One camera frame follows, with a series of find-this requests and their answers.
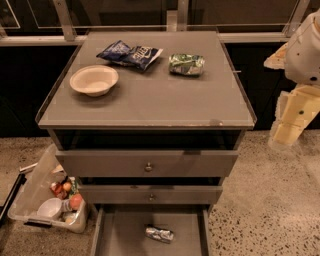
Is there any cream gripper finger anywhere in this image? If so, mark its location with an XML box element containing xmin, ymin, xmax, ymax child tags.
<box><xmin>264</xmin><ymin>43</ymin><xmax>288</xmax><ymax>70</ymax></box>
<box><xmin>269</xmin><ymin>84</ymin><xmax>320</xmax><ymax>147</ymax></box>

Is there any silver blue redbull can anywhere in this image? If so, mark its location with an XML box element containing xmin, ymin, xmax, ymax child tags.
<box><xmin>145</xmin><ymin>226</ymin><xmax>174</xmax><ymax>243</ymax></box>

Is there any grey drawer cabinet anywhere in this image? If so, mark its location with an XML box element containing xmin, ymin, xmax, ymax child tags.
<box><xmin>35</xmin><ymin>30</ymin><xmax>258</xmax><ymax>256</ymax></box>

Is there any grey bottom drawer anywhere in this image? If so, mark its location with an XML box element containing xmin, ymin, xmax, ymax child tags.
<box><xmin>90</xmin><ymin>204</ymin><xmax>212</xmax><ymax>256</ymax></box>

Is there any grey drawer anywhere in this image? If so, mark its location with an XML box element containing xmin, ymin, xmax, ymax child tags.
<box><xmin>56</xmin><ymin>150</ymin><xmax>238</xmax><ymax>178</ymax></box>
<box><xmin>79</xmin><ymin>185</ymin><xmax>222</xmax><ymax>205</ymax></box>
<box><xmin>90</xmin><ymin>204</ymin><xmax>212</xmax><ymax>256</ymax></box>

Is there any grey middle drawer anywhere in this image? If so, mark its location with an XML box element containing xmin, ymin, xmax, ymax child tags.
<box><xmin>79</xmin><ymin>185</ymin><xmax>222</xmax><ymax>205</ymax></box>

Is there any grey top drawer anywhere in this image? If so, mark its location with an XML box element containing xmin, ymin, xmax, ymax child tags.
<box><xmin>56</xmin><ymin>150</ymin><xmax>238</xmax><ymax>178</ymax></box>

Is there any green crumpled snack bag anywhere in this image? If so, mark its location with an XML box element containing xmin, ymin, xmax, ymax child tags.
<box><xmin>169</xmin><ymin>54</ymin><xmax>205</xmax><ymax>76</ymax></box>

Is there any metal window railing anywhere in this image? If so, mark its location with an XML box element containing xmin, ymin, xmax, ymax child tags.
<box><xmin>0</xmin><ymin>0</ymin><xmax>320</xmax><ymax>46</ymax></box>

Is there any blue chip bag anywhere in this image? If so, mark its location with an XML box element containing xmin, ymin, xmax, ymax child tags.
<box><xmin>96</xmin><ymin>40</ymin><xmax>162</xmax><ymax>71</ymax></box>

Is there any white paper bowl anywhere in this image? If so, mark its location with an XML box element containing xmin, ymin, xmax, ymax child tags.
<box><xmin>69</xmin><ymin>65</ymin><xmax>119</xmax><ymax>97</ymax></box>

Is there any orange fruit in bin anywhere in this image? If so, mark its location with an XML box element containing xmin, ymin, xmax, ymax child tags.
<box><xmin>69</xmin><ymin>193</ymin><xmax>83</xmax><ymax>210</ymax></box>

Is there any red snack packet in bin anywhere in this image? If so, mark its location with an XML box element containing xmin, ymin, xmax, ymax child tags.
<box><xmin>50</xmin><ymin>182</ymin><xmax>68</xmax><ymax>200</ymax></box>

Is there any clear plastic storage bin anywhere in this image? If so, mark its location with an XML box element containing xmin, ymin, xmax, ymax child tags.
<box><xmin>8</xmin><ymin>145</ymin><xmax>88</xmax><ymax>233</ymax></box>

